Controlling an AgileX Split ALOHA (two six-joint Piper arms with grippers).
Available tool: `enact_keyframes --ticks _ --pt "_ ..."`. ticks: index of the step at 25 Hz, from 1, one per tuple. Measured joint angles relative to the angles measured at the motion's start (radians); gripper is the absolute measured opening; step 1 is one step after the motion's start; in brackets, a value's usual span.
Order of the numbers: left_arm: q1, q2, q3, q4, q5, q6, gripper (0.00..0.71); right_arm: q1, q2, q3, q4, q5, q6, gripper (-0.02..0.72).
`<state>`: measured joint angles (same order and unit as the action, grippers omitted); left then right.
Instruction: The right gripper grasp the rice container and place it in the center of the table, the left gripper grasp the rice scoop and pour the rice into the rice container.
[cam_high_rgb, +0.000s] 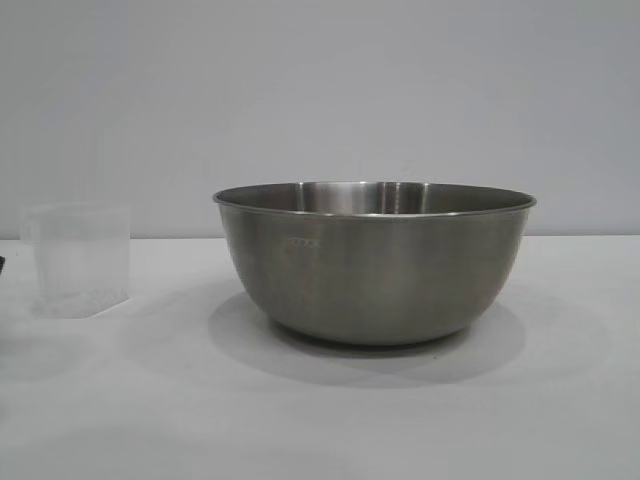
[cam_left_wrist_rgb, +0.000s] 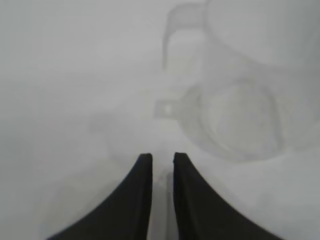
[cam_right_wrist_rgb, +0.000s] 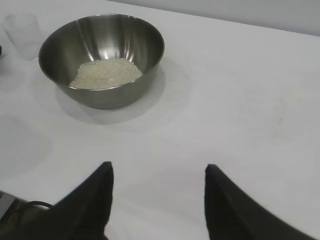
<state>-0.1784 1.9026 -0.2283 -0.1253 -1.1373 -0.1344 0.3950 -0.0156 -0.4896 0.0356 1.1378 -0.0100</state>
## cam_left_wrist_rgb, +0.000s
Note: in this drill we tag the translucent plastic measuring cup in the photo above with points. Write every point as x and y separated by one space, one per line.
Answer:
240 120

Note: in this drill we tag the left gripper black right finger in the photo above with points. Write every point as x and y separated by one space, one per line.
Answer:
200 212

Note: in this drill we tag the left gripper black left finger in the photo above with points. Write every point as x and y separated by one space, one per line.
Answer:
125 212

